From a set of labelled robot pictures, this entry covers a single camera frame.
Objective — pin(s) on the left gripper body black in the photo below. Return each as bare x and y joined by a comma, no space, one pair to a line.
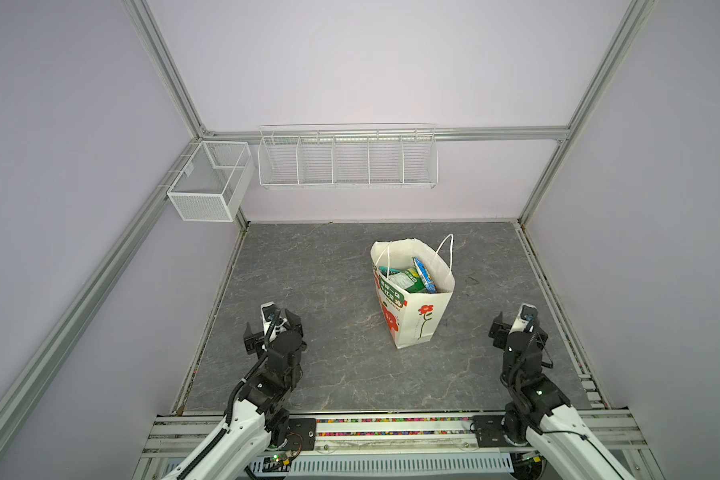
271,344

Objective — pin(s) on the green Fox's spring tea bag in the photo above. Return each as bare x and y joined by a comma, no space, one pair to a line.
408,280

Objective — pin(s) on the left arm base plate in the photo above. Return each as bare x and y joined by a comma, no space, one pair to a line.
300,434

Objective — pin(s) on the small white mesh basket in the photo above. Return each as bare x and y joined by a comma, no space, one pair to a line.
212,183

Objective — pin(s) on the teal Fox's candy bag front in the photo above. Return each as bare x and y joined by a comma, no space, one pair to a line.
387,271

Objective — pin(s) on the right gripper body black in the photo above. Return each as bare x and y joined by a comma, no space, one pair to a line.
507,376

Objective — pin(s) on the white floral paper bag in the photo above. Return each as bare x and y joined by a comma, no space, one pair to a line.
412,319

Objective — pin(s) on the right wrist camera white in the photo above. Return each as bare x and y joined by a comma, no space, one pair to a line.
526,319

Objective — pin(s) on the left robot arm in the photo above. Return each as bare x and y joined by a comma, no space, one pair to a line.
255,418

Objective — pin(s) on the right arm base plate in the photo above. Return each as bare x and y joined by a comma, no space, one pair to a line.
489,431

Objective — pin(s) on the blue M&M's packet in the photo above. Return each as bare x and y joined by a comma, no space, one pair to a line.
428,284

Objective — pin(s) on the long white wire basket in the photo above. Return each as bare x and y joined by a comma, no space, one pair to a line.
360,155

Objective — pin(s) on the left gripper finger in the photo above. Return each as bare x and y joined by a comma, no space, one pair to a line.
253,340
292,322

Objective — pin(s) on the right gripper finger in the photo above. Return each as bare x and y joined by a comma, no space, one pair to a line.
541,338
499,331

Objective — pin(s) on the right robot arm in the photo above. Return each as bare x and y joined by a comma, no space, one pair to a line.
539,414

